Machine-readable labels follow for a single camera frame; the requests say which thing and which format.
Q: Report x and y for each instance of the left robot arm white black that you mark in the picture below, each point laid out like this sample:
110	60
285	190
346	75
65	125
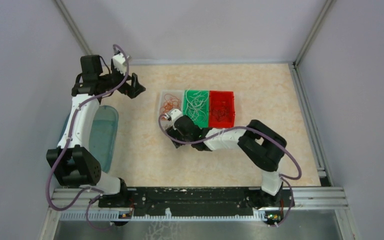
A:
71	162

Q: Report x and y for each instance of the teal plastic container lid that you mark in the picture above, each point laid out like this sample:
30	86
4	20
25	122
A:
98	136

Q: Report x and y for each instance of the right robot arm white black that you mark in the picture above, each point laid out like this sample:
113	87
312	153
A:
262	145

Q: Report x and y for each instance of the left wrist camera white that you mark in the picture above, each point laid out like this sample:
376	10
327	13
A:
119	61

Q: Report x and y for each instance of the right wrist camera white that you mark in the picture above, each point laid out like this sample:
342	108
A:
173	115

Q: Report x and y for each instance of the aluminium frame post left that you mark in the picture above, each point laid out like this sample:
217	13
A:
73	27

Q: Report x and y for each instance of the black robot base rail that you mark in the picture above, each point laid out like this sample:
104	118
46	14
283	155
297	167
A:
196	201

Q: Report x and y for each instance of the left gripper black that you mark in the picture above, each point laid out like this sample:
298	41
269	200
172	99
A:
131	91

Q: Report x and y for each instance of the white slotted cable duct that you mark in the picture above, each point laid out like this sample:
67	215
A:
116	216

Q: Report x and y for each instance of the red plastic bin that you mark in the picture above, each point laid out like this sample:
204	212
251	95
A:
221	109

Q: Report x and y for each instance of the aluminium frame post right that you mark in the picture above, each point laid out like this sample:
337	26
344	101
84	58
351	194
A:
316	27

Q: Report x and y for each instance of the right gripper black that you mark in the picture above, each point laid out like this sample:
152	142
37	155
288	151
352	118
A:
173	132

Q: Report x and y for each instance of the aluminium frame post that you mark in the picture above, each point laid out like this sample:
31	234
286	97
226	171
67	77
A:
316	27
73	27

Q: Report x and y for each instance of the white plastic bin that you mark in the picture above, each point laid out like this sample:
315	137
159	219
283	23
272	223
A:
169	99

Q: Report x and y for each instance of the green plastic bin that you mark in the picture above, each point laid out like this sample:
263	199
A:
196	106

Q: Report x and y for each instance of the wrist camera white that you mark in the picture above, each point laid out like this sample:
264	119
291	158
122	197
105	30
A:
173	115
119	61

